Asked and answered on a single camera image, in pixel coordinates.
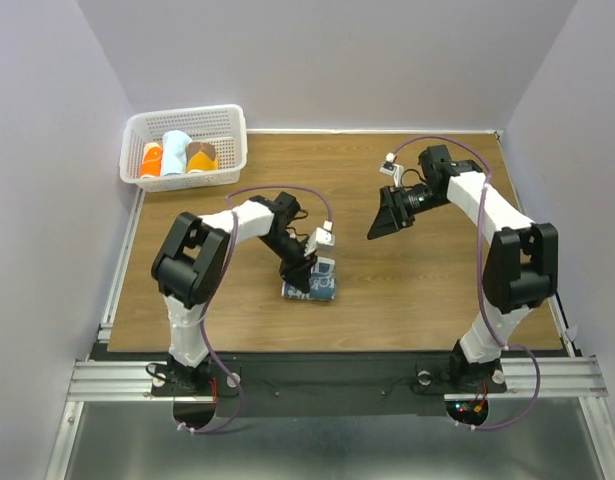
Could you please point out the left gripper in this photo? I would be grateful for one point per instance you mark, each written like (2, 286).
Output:
(298, 271)

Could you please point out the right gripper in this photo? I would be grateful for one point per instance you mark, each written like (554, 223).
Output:
(392, 214)

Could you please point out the blue white patterned towel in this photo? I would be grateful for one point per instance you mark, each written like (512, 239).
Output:
(322, 283)

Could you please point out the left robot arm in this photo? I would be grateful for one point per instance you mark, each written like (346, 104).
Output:
(193, 260)

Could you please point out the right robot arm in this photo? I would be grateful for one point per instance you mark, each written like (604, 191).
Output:
(517, 258)

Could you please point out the yellow brown rolled towel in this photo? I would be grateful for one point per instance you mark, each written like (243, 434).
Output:
(201, 157)

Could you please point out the white plastic basket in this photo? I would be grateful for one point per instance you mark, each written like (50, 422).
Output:
(221, 126)

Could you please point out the light blue rolled towel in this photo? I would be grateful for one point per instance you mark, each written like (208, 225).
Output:
(174, 158)

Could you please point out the orange rolled towel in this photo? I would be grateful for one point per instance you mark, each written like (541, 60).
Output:
(151, 160)

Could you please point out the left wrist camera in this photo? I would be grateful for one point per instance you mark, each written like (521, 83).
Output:
(321, 241)

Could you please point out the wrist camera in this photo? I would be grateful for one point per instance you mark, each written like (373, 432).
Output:
(321, 241)
(391, 168)

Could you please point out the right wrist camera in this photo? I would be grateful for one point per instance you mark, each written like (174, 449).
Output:
(391, 168)

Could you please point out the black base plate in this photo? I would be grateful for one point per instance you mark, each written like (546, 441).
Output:
(312, 384)

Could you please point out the aluminium frame rail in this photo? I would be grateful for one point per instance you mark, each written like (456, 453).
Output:
(569, 425)

